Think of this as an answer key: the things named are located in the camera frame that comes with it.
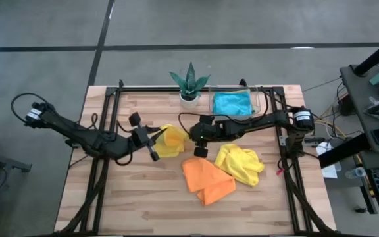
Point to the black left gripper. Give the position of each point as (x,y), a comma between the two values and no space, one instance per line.
(141,136)

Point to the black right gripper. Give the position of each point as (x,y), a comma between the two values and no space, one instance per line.
(204,133)

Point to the yellow microfiber towel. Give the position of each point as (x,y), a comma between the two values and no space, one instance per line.
(173,141)
(239,164)

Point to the blue microfiber towel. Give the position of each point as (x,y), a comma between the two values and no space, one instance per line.
(232,103)

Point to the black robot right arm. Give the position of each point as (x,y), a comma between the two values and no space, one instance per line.
(252,123)

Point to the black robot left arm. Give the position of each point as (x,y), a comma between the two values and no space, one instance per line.
(77,131)

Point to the orange microfiber towel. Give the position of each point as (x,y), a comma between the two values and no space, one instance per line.
(206,177)

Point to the snake plant in white pot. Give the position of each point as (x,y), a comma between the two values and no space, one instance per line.
(189,85)

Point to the clear plastic bin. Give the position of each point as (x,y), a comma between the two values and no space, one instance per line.
(258,105)

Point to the white paper sheet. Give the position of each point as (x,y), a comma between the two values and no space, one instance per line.
(329,169)

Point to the black slanted beam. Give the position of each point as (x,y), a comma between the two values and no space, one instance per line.
(344,150)

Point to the dark grey floor stand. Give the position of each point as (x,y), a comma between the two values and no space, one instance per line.
(5,161)

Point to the clear plastic water bottle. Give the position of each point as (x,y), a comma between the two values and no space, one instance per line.
(355,172)

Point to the small teal box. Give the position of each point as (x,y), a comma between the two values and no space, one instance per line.
(378,78)

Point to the black slanted pole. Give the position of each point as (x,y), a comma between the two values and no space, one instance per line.
(377,54)

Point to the black aluminium rig frame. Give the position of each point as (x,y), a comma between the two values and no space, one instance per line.
(150,89)

